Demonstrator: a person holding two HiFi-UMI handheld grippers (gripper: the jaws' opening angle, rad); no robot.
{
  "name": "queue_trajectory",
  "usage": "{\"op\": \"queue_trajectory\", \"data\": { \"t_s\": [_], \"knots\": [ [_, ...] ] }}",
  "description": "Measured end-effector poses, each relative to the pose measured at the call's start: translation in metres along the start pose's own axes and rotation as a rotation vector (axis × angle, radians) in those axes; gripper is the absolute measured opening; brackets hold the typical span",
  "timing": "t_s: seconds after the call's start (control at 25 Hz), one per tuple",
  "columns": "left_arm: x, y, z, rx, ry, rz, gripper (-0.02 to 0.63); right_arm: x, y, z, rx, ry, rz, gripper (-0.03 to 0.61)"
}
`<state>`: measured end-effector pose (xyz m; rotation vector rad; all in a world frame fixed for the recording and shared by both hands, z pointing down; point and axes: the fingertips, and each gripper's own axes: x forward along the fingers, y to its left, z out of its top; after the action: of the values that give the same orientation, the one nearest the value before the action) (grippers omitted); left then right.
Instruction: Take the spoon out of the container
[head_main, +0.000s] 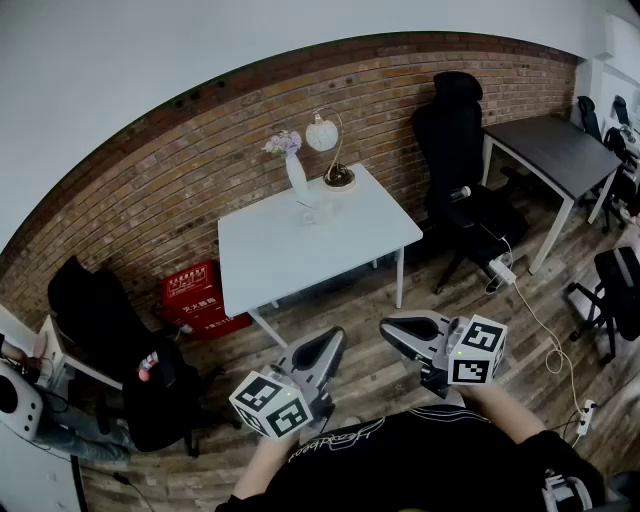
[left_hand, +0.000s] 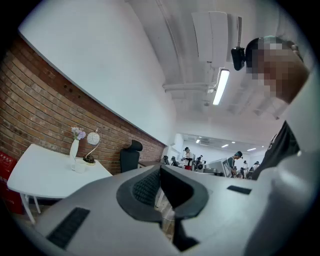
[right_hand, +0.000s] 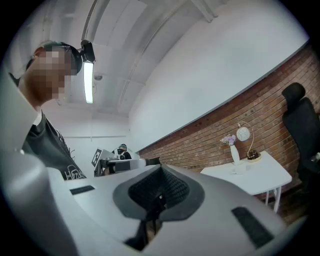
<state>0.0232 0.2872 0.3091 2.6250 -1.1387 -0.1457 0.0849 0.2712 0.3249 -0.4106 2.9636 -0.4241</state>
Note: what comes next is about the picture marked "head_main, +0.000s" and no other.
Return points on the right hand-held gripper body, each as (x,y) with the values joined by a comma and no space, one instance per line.
(470,350)

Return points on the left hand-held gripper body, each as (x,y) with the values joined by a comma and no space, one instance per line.
(270,407)

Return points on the small white bowl with spoon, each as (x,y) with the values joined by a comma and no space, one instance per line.
(322,214)

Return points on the small metal spoon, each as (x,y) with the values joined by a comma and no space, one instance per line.
(306,205)

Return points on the person's left forearm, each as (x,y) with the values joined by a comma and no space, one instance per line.
(265,465)

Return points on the person's right forearm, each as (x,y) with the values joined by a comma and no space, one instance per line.
(500,410)

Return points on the person's black printed shirt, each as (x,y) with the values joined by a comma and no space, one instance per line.
(425,465)

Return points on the red fire extinguisher box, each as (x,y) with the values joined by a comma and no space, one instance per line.
(200,300)

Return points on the pink and red bottle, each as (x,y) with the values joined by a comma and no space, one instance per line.
(147,365)

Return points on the small white power strip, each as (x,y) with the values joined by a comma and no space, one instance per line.
(586,415)

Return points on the white square table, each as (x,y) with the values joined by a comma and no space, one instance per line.
(300,260)

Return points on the clear bottle on chair seat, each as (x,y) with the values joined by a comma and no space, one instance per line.
(461,192)

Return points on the black mesh office chair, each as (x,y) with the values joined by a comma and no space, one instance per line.
(620,295)

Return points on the black office chair with jacket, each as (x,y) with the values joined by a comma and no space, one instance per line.
(100,320)

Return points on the dark desk white legs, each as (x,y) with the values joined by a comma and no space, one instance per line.
(550,150)

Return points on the black high-back office chair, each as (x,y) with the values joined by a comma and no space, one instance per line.
(450,130)

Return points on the white ceramic vase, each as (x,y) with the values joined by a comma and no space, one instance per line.
(300,180)

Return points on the white round speaker device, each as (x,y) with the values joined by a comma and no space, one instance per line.
(22,407)

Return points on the gold table lamp white globe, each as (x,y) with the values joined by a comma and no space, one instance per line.
(321,136)

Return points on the purple flower bunch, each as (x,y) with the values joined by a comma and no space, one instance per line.
(284,142)

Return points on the white wall air conditioner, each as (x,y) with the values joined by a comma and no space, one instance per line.
(622,35)

